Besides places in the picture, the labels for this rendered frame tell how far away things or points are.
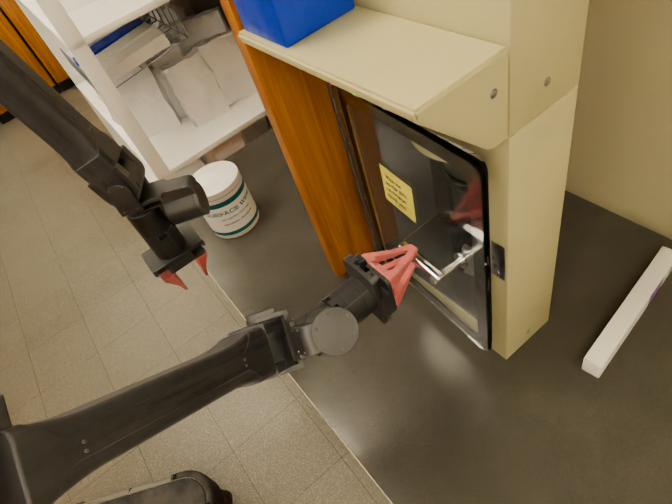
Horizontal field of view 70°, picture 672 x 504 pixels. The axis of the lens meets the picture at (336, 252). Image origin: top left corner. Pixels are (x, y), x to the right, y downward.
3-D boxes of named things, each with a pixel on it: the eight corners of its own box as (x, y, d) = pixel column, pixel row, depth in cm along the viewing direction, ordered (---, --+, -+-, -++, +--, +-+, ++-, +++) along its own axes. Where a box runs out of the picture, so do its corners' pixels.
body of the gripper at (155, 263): (207, 246, 87) (188, 218, 82) (158, 280, 84) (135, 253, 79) (192, 229, 91) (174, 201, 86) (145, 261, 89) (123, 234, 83)
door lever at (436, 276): (424, 235, 74) (422, 224, 72) (469, 270, 67) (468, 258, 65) (397, 255, 72) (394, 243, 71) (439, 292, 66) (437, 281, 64)
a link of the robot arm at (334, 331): (243, 316, 65) (262, 378, 65) (247, 317, 54) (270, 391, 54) (325, 289, 68) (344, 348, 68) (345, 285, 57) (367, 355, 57)
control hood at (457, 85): (327, 62, 70) (307, -10, 63) (510, 139, 49) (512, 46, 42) (263, 102, 67) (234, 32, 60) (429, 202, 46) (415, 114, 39)
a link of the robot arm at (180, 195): (111, 159, 78) (101, 189, 72) (178, 137, 77) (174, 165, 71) (149, 214, 86) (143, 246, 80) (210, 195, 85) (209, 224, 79)
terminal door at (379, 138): (382, 253, 100) (333, 77, 71) (492, 352, 80) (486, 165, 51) (379, 255, 99) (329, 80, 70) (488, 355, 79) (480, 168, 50)
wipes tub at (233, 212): (245, 196, 132) (222, 153, 121) (269, 218, 124) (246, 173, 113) (205, 223, 129) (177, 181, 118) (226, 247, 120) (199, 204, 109)
